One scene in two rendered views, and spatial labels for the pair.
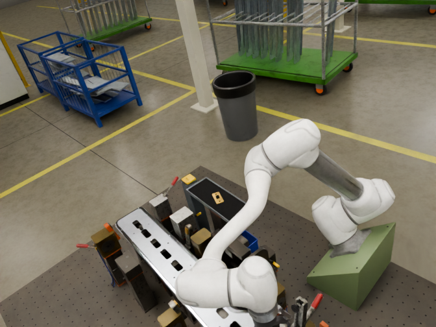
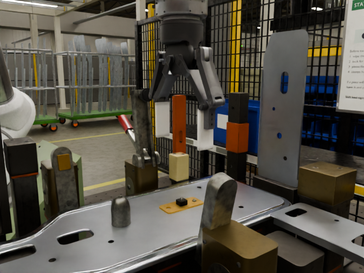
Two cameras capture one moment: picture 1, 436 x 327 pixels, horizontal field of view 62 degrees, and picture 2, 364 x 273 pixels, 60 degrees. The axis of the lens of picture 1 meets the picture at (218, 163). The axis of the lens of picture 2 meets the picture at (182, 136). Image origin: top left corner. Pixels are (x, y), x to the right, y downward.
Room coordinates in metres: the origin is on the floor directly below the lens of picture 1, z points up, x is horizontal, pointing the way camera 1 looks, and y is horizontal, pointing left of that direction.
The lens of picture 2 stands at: (0.67, 0.53, 1.25)
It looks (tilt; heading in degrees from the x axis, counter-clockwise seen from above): 11 degrees down; 266
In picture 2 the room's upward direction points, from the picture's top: straight up
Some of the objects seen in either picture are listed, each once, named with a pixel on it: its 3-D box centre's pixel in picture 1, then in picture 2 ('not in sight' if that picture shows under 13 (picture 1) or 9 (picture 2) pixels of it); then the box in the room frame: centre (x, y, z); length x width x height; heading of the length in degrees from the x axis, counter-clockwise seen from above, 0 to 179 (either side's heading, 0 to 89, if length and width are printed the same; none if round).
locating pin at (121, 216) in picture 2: not in sight; (121, 213); (0.75, 0.03, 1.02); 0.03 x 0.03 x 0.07
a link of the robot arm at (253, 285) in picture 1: (253, 282); not in sight; (0.64, -0.02, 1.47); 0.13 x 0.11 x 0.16; 78
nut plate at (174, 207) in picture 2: not in sight; (181, 202); (0.64, -0.04, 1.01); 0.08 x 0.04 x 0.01; 31
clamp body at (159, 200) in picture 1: (168, 221); not in sight; (1.63, 0.36, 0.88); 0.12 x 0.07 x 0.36; 122
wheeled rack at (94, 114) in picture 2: not in sight; (97, 89); (2.37, -7.90, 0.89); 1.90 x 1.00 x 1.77; 38
